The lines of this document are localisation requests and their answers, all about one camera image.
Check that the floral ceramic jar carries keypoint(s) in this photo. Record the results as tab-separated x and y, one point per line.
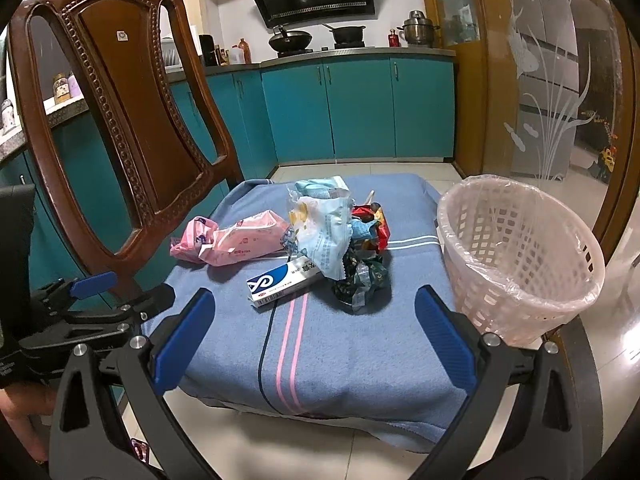
7	116

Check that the blue striped blanket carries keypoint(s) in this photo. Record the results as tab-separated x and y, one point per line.
320	355

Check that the dark green wrapper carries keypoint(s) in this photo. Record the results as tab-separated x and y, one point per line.
362	280

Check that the black wok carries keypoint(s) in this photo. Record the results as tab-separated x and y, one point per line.
290	39

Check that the pink canister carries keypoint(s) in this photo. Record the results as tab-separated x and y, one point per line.
75	87

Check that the black cooking pot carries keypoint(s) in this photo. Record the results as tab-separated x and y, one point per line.
347	34

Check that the frosted glass sliding door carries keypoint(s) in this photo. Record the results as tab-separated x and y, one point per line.
550	70

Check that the small red bottle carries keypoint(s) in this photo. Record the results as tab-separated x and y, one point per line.
393	38

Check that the orange oil bottle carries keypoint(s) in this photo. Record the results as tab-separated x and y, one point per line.
244	51

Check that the carved wooden chair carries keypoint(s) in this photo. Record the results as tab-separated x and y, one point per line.
135	110

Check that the red snack wrapper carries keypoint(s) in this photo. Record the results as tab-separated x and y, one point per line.
380	227

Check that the thin wooden stick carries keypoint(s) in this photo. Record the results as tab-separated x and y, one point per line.
370	196

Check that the pink wet wipes packet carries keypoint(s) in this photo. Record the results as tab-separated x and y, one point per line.
235	240

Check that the blue white toothpaste box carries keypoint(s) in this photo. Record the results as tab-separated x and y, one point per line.
282	281

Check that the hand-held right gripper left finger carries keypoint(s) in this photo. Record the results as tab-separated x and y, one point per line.
184	342

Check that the stainless steel stockpot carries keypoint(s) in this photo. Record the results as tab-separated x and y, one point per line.
419	29

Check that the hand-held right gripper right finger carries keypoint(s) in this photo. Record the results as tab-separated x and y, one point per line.
445	342

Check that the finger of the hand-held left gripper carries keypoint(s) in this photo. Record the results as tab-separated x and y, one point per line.
92	284
145	302

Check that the light blue face mask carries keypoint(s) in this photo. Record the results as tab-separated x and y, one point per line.
320	187

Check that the clear face mask wrapper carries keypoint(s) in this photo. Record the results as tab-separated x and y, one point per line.
322	237

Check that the brown lidded jar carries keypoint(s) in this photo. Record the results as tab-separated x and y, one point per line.
61	89

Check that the person's left hand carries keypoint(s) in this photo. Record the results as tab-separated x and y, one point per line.
25	415

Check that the teal kitchen cabinets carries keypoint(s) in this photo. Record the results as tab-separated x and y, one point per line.
360	105

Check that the yellow toy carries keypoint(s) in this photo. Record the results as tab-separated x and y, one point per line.
607	155

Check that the black kettle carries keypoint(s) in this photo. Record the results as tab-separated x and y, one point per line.
208	50

